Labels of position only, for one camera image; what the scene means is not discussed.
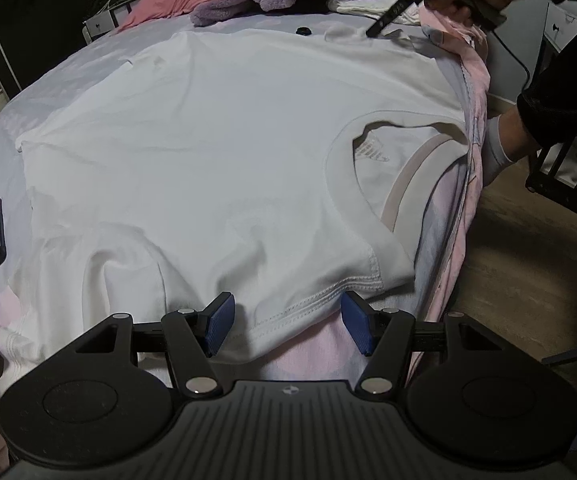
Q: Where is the white t-shirt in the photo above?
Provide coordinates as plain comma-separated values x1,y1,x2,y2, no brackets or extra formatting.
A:
0,27,472,396

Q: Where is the small black round cap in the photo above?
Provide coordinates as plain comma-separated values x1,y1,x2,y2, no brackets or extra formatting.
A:
296,26,312,36

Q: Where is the folded white cloth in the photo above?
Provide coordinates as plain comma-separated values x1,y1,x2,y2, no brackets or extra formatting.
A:
327,0,421,25

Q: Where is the black metal rack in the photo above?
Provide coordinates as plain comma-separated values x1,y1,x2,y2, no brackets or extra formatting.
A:
525,123,577,229

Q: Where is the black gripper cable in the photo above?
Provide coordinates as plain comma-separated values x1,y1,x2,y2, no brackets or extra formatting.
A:
487,27,533,94

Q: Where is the person's leg with sock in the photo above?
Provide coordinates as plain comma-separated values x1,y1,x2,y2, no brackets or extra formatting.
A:
481,107,537,186

